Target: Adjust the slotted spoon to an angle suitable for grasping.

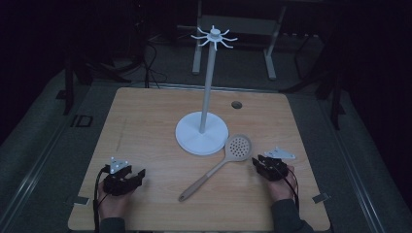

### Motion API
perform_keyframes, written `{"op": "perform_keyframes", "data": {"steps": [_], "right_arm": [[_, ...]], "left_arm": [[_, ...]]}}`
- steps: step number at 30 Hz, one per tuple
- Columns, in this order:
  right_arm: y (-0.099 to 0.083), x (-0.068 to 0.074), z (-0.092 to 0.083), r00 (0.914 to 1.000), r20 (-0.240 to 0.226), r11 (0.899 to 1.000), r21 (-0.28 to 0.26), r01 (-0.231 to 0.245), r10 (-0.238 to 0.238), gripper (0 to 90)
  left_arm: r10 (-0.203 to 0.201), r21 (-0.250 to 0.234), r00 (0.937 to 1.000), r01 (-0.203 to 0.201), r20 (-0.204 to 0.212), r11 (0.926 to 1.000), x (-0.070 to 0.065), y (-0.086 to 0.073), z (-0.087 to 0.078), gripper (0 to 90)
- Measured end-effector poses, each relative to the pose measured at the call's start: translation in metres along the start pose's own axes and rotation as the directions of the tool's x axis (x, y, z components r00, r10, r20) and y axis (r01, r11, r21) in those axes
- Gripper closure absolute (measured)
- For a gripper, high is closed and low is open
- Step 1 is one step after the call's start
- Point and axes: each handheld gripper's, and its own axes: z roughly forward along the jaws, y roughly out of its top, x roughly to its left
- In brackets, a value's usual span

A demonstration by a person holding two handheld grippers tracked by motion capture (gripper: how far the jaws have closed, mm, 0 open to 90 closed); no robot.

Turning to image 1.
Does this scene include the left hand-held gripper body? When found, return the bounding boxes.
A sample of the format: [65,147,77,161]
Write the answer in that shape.
[102,156,138,197]

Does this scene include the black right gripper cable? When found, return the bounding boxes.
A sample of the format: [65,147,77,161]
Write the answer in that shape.
[277,164,301,212]

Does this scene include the grey tape strip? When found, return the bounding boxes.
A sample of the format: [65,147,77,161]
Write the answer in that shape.
[73,195,90,207]
[312,192,331,205]

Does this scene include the white metal table frame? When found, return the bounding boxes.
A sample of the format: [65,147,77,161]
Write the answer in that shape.
[191,0,288,82]

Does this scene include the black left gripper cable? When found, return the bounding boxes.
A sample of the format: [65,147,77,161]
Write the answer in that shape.
[92,165,112,233]

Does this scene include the person's left hand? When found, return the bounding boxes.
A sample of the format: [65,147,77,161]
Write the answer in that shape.
[97,181,136,220]

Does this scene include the black floor cables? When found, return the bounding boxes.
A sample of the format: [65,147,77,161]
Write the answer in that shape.
[141,18,169,89]

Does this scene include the beige slotted spoon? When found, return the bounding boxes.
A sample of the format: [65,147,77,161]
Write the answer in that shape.
[178,133,254,203]

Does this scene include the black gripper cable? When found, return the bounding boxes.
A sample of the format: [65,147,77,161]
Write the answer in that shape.
[277,164,301,212]
[92,165,112,233]

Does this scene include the black metal stand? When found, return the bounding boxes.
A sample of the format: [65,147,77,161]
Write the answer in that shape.
[56,48,131,117]
[281,32,347,131]

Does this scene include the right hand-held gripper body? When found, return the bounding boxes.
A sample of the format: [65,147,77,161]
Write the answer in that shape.
[258,147,296,183]

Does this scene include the white hook stand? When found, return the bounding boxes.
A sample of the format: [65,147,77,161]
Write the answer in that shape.
[175,24,239,156]

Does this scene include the person's right hand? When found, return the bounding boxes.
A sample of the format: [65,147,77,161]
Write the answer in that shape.
[266,165,297,203]

